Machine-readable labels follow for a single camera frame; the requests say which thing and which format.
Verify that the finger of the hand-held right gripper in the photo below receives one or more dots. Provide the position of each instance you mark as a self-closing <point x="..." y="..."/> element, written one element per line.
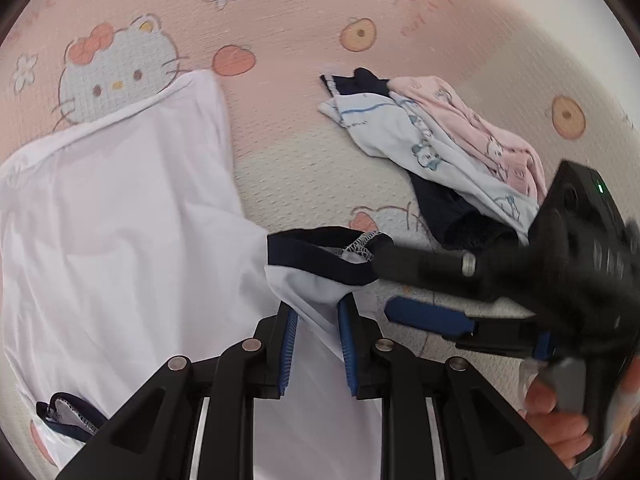
<point x="425" y="265"/>
<point x="430" y="317"/>

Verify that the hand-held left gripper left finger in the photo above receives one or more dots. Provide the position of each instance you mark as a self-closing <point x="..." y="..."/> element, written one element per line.
<point x="289" y="347"/>

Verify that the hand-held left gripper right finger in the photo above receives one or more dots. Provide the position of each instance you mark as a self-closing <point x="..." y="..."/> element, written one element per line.
<point x="347" y="350"/>

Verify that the white navy-trimmed t-shirt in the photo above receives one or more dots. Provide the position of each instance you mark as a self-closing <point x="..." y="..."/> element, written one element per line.
<point x="125" y="235"/>

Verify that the person's right hand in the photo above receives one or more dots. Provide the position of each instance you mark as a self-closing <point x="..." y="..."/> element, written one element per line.
<point x="560" y="435"/>

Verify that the crumpled navy garment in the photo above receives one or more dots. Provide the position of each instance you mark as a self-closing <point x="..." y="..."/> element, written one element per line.
<point x="450" y="210"/>

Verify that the pink printed garment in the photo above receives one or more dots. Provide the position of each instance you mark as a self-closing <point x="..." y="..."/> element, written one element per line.
<point x="475" y="125"/>

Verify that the pink cat print sofa cover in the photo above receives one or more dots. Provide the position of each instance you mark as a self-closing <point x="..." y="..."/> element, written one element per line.
<point x="300" y="35"/>

